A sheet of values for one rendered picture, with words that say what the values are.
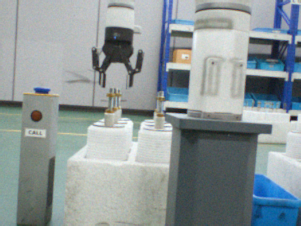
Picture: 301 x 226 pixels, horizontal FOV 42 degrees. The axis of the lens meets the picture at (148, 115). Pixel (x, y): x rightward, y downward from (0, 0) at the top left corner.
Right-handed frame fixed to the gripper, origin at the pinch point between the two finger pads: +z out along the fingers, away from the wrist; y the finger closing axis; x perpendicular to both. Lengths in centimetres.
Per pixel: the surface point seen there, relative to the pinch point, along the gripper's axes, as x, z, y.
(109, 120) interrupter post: -12.7, 8.7, 2.4
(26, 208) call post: -14.0, 31.2, -16.1
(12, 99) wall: 449, 26, -280
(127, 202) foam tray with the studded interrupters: -18.2, 25.7, 9.2
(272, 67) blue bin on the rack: 489, -49, 98
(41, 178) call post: -13.5, 23.9, -13.0
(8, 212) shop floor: -6.8, 35.3, -24.6
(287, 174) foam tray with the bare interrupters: 9, 21, 47
